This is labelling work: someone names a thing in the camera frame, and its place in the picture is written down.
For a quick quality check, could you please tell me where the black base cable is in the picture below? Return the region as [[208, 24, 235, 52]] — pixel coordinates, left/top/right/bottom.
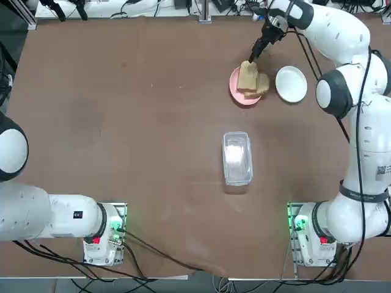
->
[[120, 227, 214, 274]]

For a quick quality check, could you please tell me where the black stand leg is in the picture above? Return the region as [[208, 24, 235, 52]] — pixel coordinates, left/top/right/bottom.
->
[[71, 0, 89, 21], [41, 0, 67, 22]]

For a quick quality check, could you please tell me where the pink round plate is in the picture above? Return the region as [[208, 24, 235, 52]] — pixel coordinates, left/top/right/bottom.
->
[[229, 66, 263, 107]]

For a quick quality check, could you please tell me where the brown bread slice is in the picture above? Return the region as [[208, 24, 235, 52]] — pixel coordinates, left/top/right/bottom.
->
[[244, 72, 270, 99], [237, 60, 260, 92]]

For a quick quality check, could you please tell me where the white round plate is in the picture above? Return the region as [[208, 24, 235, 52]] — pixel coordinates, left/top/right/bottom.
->
[[275, 65, 308, 103]]

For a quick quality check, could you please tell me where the clear plastic container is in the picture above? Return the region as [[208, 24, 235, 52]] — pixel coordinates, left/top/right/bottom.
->
[[222, 131, 254, 187]]

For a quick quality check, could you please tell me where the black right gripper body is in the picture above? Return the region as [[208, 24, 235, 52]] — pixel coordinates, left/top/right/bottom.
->
[[261, 24, 287, 45]]

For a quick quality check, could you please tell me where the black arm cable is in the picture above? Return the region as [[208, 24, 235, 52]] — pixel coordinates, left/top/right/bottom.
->
[[285, 27, 323, 82]]

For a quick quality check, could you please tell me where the aluminium rail bracket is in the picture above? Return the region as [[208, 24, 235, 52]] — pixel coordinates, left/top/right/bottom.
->
[[18, 0, 37, 31]]

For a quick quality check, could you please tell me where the aluminium camera post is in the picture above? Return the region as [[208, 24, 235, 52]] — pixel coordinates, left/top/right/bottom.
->
[[198, 0, 212, 24]]

